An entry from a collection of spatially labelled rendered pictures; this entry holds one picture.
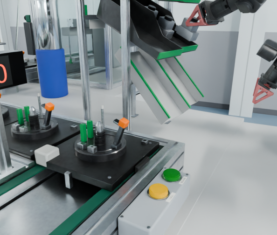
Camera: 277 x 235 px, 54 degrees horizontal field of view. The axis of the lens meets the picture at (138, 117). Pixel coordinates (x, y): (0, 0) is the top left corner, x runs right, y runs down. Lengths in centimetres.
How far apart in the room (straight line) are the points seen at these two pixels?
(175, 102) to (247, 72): 292
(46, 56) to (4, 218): 108
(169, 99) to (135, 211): 50
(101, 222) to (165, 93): 55
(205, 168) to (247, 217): 23
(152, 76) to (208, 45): 313
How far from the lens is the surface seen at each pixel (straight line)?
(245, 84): 387
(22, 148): 81
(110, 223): 53
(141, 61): 99
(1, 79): 62
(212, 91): 416
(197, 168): 89
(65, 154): 74
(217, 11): 93
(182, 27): 100
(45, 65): 160
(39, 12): 159
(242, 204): 77
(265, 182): 89
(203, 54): 409
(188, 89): 110
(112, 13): 92
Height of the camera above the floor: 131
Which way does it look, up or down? 21 degrees down
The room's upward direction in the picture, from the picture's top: straight up
